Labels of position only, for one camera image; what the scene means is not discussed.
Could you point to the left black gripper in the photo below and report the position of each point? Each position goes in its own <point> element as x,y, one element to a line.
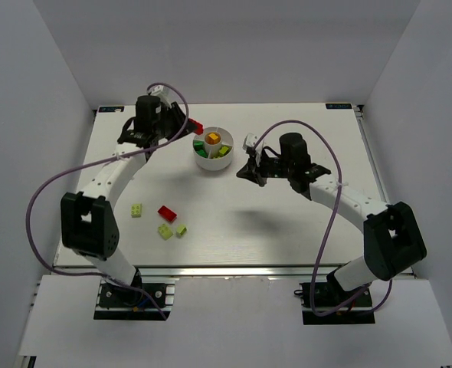
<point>177,117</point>

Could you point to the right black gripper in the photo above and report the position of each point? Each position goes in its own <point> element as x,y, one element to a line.
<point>260,167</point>

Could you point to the red and orange lego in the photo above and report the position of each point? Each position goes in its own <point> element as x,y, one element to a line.
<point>195,127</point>

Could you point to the green long lego brick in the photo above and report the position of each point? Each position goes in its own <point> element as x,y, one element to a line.
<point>199,148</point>

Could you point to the red lego brick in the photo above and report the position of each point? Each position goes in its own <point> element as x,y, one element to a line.
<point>167,214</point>

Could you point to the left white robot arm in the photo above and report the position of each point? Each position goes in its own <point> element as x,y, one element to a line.
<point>88,225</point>

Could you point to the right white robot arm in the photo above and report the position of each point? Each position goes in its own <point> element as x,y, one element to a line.
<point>392,241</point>

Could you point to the white round divided container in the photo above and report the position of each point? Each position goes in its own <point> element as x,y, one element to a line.
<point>212,163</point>

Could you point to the left blue table label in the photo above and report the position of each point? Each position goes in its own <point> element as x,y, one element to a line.
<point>111,109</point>

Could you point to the blue table label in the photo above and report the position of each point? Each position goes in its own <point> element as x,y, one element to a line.
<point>338,106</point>
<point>111,109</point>

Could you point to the light green sloped lego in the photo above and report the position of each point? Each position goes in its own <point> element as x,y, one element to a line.
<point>180,230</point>

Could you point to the pale green lego brick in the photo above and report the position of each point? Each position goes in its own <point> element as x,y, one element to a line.
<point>136,210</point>

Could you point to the right blue table label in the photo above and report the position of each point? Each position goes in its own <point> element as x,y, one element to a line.
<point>338,106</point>

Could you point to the light green lego brick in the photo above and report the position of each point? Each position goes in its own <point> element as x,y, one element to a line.
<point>165,232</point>

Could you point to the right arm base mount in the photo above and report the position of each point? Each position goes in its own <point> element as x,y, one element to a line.
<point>358,312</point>

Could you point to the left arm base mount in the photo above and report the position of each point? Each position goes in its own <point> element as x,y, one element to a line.
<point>115,304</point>

